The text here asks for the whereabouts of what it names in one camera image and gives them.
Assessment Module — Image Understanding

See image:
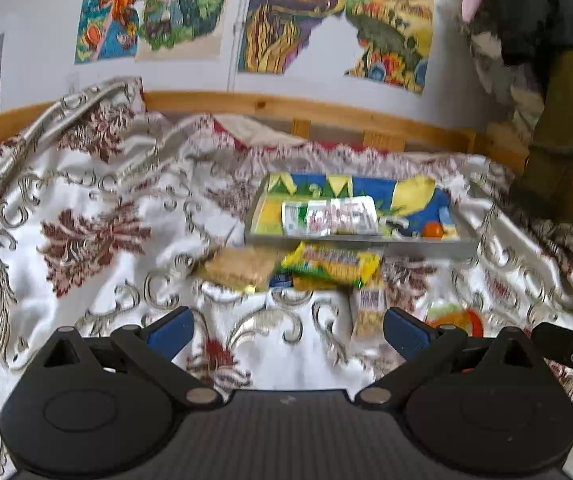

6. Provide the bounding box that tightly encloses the yellow green snack packet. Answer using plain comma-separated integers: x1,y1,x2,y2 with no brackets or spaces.
280,242,383,291

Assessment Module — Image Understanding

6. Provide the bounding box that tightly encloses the silver white snack packet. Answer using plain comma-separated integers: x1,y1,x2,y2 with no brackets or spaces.
281,196,380,236

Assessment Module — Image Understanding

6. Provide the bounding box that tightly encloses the colourful printed tray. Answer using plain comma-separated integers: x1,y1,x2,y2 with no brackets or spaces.
244,172,480,261

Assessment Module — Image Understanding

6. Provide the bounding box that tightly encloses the cream pillow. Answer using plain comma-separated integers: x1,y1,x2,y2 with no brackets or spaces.
211,115,308,149

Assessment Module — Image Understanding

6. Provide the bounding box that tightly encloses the orange snack packet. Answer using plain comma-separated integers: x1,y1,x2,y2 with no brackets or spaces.
424,302,485,339

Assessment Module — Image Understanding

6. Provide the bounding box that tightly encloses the clear cracker packet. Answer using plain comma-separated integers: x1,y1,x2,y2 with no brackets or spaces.
194,247,287,294

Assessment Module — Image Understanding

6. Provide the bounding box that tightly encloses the olive hanging garment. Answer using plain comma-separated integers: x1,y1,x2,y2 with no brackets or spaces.
509,50,573,213

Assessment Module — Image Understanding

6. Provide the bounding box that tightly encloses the wooden bed frame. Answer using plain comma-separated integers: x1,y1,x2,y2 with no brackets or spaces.
0,89,533,174

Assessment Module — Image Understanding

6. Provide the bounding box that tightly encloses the clear candy packet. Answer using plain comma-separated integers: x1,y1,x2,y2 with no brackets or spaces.
349,282,388,347

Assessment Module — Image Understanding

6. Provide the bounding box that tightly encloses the floral patterned hanging cloth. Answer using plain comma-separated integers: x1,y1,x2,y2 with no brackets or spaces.
461,14,550,133

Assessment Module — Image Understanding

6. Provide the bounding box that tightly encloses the orange-haired figure wall poster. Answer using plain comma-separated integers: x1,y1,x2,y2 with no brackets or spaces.
74,0,156,66

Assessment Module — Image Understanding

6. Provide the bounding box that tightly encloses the purple orange wall poster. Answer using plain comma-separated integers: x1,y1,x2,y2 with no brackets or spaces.
237,0,353,76

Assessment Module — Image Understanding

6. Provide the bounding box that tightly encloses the blond figure wall poster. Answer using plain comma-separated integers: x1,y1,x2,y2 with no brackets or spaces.
135,0,236,62

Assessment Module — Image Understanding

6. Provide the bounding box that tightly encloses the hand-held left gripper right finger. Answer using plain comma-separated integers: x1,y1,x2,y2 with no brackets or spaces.
354,307,550,409

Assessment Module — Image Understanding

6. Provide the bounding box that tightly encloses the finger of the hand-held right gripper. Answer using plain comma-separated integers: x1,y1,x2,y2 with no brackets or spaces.
531,322,573,409

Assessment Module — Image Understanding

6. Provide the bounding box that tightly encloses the floral patterned bedspread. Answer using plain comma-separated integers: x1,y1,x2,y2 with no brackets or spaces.
0,76,573,480

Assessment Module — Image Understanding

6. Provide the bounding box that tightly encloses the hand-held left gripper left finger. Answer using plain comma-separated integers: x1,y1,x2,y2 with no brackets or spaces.
31,306,223,409

